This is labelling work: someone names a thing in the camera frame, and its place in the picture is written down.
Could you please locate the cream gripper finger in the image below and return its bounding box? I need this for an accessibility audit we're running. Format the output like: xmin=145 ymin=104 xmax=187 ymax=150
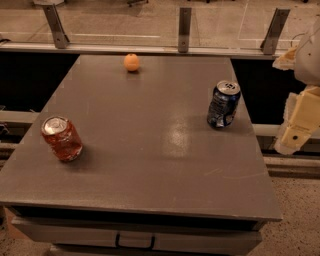
xmin=274 ymin=85 xmax=320 ymax=155
xmin=272 ymin=47 xmax=297 ymax=71

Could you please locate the left metal rail bracket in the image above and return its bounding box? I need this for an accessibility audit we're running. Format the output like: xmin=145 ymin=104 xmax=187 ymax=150
xmin=42 ymin=4 xmax=70 ymax=49

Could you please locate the red soda can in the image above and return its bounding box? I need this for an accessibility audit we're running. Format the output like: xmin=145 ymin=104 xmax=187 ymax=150
xmin=41 ymin=116 xmax=83 ymax=162

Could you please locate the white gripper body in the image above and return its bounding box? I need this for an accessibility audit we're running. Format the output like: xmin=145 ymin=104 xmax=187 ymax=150
xmin=294 ymin=18 xmax=320 ymax=86

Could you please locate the grey drawer with black handle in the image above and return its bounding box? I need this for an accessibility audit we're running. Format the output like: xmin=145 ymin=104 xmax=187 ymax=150
xmin=12 ymin=217 xmax=262 ymax=256

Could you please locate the blue pepsi can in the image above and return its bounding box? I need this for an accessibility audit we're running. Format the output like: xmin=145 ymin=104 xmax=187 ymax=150
xmin=207 ymin=80 xmax=241 ymax=128

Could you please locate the middle metal rail bracket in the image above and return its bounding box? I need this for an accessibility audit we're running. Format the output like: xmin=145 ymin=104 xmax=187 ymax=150
xmin=178 ymin=7 xmax=192 ymax=53

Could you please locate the orange fruit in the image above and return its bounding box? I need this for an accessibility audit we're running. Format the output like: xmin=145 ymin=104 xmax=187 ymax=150
xmin=124 ymin=54 xmax=140 ymax=72

